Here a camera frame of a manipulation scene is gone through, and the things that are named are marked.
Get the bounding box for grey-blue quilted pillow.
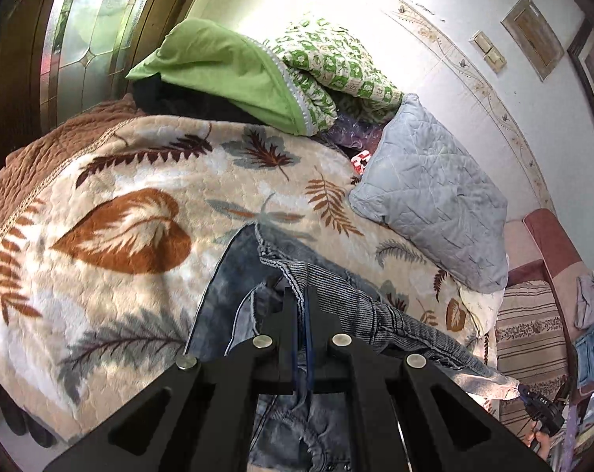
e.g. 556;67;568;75
349;93;509;292

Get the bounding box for leaf-print fleece blanket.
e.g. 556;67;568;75
0;113;504;446

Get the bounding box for dark cloth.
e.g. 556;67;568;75
132;75;268;124

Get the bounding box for white printed pillow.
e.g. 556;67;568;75
457;285;504;335

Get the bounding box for wooden window frame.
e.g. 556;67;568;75
0;0;204;124

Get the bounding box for green cloth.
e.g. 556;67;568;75
126;17;308;137

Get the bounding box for person's right hand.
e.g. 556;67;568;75
526;430;550;454

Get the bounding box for green-white printed quilt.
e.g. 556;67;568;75
262;16;405;133

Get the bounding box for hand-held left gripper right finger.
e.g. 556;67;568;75
305;286;551;472

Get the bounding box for blue denim jeans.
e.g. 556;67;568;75
184;223;521;472

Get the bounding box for beige wall panel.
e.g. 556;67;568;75
501;0;566;82

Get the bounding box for purple cloth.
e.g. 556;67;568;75
324;96;401;151

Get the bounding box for brown quilted bedspread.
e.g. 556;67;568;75
0;98;145;276

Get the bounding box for lilac cloth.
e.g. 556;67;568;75
575;273;594;330

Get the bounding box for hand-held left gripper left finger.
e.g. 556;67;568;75
44;286;306;472

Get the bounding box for pink striped sofa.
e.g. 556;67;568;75
494;209;594;472

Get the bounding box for stained glass window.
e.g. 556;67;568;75
39;0;170;133

